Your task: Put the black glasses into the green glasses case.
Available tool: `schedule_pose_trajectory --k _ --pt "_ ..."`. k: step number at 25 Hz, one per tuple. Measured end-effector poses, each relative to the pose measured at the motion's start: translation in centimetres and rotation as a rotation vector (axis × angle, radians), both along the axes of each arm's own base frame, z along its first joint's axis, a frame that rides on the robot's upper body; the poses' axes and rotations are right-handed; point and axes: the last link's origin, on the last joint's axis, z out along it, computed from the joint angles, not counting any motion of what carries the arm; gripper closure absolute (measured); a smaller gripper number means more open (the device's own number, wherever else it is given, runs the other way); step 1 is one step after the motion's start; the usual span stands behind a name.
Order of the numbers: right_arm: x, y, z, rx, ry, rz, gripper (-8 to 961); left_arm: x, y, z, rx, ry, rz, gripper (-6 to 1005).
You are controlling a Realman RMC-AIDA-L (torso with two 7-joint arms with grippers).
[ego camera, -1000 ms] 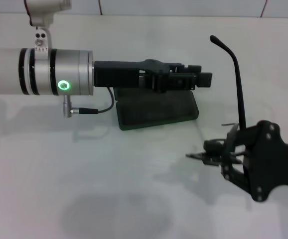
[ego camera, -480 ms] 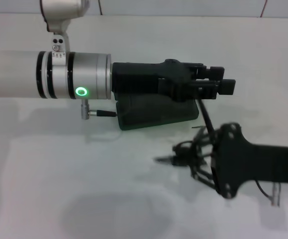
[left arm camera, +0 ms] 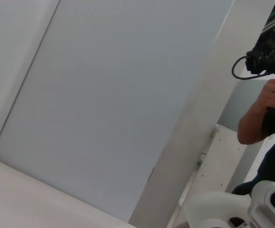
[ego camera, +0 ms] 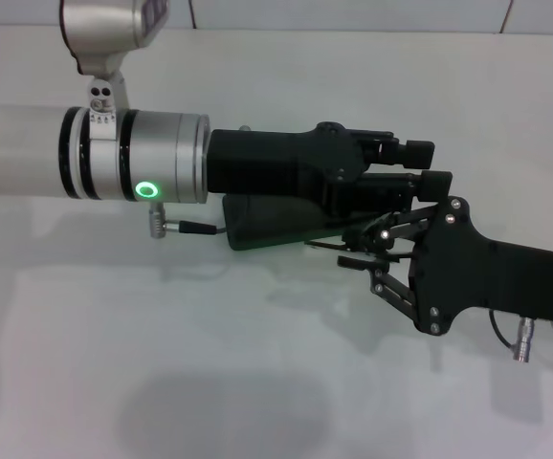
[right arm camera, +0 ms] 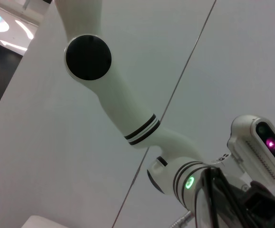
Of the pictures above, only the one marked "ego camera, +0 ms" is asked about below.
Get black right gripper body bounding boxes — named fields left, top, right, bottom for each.
left=409, top=194, right=553, bottom=337

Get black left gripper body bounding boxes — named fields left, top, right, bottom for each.
left=204, top=120, right=369, bottom=217

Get black glasses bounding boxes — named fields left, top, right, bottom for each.
left=303, top=228, right=373, bottom=253

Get green glasses case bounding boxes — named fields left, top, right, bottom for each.
left=221, top=193, right=383, bottom=252

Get dark cable with silver plug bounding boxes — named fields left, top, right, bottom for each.
left=489, top=310, right=540, bottom=358

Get black cable with silver plug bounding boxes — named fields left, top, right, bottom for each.
left=147, top=203, right=219, bottom=238

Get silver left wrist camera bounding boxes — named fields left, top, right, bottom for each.
left=58, top=0, right=170, bottom=140

